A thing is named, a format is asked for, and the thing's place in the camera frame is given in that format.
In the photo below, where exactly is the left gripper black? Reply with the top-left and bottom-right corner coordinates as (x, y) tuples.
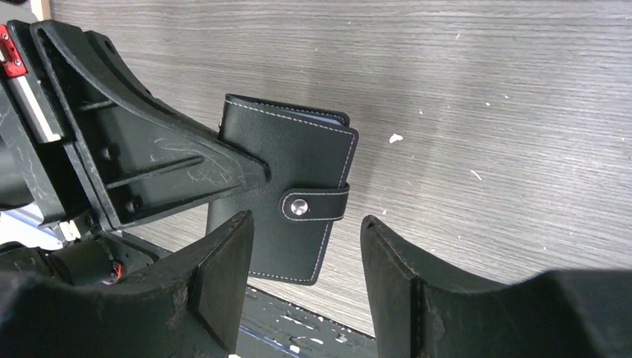
(0, 19), (271, 288)

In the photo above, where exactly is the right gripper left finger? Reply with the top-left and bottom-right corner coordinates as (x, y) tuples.
(1, 210), (254, 357)

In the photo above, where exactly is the black leather card holder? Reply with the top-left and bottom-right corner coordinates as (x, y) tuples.
(206, 94), (359, 286)

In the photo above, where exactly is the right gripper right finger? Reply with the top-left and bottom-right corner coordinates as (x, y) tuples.
(360, 216), (631, 357)

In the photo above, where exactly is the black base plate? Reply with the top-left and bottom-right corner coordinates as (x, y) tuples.
(233, 286), (378, 357)

